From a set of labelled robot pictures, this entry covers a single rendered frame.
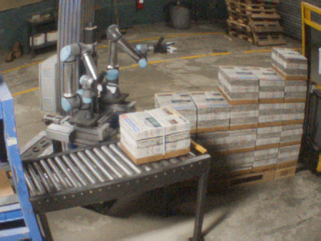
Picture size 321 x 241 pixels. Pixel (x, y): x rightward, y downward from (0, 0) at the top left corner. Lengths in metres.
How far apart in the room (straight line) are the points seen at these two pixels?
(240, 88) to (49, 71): 1.65
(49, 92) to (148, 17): 7.36
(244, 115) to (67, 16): 1.79
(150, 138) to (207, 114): 1.00
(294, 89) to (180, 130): 1.47
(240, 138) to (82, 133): 1.36
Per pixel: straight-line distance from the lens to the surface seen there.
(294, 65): 3.97
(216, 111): 3.80
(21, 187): 2.30
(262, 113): 3.97
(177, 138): 2.98
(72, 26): 3.63
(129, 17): 10.75
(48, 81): 3.85
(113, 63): 4.03
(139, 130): 2.85
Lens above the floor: 2.22
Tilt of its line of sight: 23 degrees down
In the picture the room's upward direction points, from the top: straight up
